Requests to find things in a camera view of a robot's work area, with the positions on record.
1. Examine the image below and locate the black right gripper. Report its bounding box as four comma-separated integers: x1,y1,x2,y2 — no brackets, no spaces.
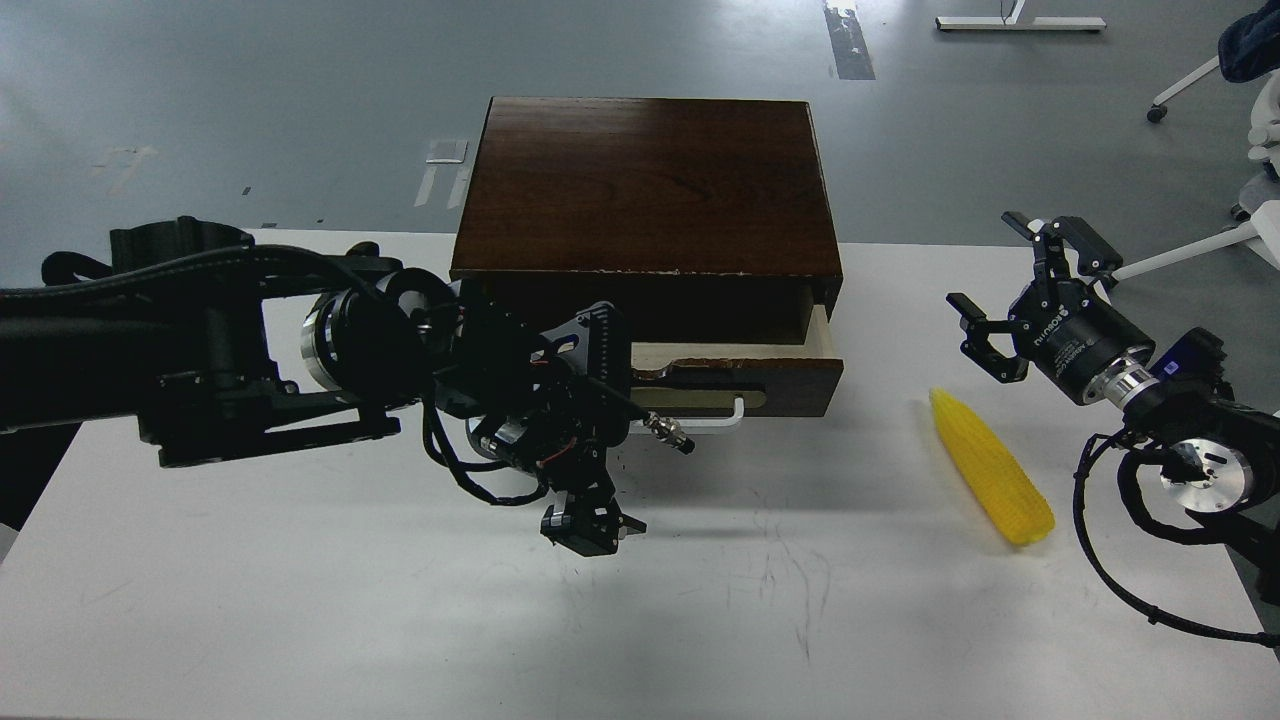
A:
946,211,1155,406

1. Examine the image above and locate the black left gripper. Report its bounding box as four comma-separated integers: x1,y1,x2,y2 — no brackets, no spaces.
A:
465,301,648,556

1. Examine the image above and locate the wooden drawer with white handle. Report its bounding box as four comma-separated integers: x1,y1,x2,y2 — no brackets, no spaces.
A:
630,307,845,434

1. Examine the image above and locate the yellow corn cob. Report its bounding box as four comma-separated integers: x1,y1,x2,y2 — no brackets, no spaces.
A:
929,387,1056,546

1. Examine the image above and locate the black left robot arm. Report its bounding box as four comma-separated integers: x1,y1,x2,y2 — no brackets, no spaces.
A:
1,217,646,557

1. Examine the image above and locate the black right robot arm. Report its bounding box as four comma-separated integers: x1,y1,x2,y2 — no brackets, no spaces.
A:
947,211,1277,603

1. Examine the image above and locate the dark wooden drawer cabinet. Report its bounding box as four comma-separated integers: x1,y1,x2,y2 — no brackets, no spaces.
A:
451,96,844,343

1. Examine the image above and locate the white desk foot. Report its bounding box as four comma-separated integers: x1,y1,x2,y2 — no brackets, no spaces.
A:
934,1,1108,33

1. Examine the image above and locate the white office chair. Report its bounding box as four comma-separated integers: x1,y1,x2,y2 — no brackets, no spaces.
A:
1110,0,1280,284

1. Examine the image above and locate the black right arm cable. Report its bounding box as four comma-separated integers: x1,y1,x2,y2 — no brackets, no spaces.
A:
1073,432,1280,648

